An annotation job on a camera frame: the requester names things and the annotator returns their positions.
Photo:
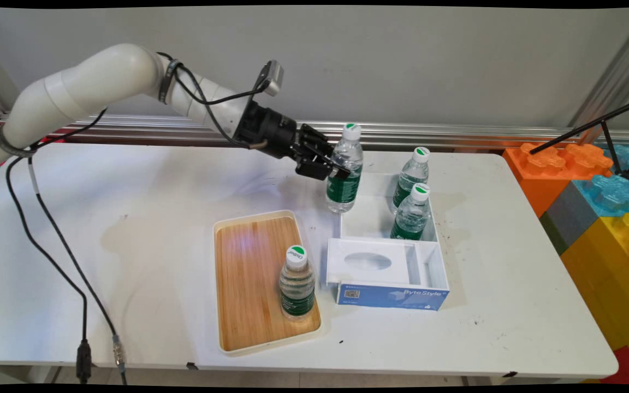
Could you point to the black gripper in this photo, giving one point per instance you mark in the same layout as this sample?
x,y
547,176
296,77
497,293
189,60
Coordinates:
x,y
271,131

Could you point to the water bottle with green label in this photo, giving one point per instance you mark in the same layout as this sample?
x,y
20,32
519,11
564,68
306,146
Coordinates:
x,y
410,180
345,191
298,289
410,218

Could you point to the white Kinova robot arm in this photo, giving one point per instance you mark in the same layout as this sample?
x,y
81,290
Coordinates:
x,y
101,76

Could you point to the wooden tray with cream rim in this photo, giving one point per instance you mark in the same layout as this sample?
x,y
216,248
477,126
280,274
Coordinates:
x,y
246,284

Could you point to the white box with blue side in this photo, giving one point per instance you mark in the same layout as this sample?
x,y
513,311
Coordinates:
x,y
388,297

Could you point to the orange giant building block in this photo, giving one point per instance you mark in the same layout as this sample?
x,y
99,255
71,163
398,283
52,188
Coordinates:
x,y
544,174

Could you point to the grey giant building block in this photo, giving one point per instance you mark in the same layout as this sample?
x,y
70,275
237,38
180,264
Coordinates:
x,y
568,218

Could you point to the black tripod stand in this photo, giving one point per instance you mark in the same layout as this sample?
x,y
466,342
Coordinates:
x,y
609,139

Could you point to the cyan giant building block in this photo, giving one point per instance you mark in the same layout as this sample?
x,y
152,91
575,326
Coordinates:
x,y
612,194

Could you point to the yellow giant building block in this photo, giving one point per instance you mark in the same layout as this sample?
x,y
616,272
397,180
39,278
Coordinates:
x,y
609,273

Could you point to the red giant building block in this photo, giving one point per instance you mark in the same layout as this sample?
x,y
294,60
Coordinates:
x,y
628,368

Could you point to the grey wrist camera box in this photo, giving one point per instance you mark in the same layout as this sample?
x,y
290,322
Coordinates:
x,y
272,76

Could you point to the aluminium frame rail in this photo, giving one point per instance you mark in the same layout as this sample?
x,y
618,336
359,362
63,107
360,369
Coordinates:
x,y
456,134

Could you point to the aluminium frame post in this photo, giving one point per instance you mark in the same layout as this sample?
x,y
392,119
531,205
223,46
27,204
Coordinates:
x,y
612,71

